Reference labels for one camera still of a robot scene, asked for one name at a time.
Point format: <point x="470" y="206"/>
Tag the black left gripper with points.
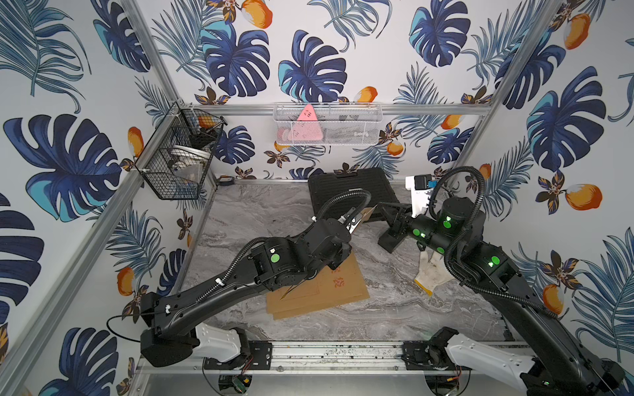
<point x="339" y="237"/>

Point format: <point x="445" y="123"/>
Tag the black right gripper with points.
<point x="394" y="219"/>

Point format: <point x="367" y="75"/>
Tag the brown kraft file bag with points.
<point x="359" y="219"/>

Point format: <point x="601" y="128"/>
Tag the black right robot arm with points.
<point x="453" y="227"/>

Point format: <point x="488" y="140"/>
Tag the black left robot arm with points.
<point x="176" y="329"/>

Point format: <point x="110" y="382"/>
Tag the brown file bag stack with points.
<point x="330" y="289"/>

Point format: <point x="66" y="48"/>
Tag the small black box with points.
<point x="390" y="242"/>

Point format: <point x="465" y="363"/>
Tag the white work glove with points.
<point x="432" y="272"/>

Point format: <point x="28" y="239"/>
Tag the pink triangular item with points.
<point x="300" y="128"/>

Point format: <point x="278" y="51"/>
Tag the black round tape roll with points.
<point x="226" y="180"/>

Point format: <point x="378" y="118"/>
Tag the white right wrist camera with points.
<point x="420" y="188"/>

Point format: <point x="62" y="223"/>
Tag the clear wall shelf basket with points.
<point x="354" y="124"/>

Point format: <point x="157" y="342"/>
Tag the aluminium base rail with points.
<point x="323" y="358"/>

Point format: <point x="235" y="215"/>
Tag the black wire basket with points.
<point x="181" y="151"/>

